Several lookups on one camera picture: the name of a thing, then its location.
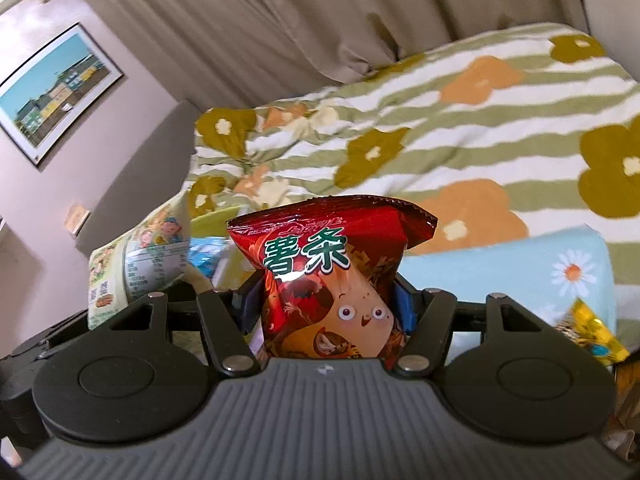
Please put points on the framed wall picture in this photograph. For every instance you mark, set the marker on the framed wall picture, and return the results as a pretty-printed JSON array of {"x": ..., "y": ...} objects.
[{"x": 55, "y": 90}]

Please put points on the small beige wall box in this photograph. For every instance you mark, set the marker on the small beige wall box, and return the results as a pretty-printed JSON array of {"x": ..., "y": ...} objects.
[{"x": 77, "y": 218}]

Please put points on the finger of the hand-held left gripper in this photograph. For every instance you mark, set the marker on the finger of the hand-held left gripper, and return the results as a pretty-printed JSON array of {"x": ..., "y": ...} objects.
[{"x": 55, "y": 335}]

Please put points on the beige curtain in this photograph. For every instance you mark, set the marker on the beige curtain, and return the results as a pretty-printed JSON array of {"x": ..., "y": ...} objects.
[{"x": 250, "y": 20}]

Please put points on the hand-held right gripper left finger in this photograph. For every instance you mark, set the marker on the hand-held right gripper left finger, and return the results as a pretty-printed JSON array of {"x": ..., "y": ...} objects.
[{"x": 248, "y": 310}]

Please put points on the blue snack packet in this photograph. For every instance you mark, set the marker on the blue snack packet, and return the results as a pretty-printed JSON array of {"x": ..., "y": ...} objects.
[{"x": 205, "y": 255}]

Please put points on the pale green cartoon snack packet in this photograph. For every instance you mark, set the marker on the pale green cartoon snack packet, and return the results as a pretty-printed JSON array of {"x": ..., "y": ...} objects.
[{"x": 140, "y": 255}]

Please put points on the light blue daisy pillow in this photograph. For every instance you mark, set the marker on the light blue daisy pillow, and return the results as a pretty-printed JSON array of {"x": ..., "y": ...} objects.
[{"x": 500, "y": 270}]

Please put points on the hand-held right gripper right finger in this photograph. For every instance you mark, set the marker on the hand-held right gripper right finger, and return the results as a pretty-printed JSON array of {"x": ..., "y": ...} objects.
[{"x": 406, "y": 310}]

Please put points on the green striped floral blanket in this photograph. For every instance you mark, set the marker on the green striped floral blanket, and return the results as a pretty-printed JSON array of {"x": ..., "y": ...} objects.
[{"x": 450, "y": 160}]

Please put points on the gold snack packet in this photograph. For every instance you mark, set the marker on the gold snack packet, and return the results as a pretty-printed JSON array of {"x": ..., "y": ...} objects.
[{"x": 590, "y": 332}]

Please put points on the red snack packet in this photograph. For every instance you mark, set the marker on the red snack packet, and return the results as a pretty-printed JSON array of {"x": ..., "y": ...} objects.
[{"x": 325, "y": 270}]

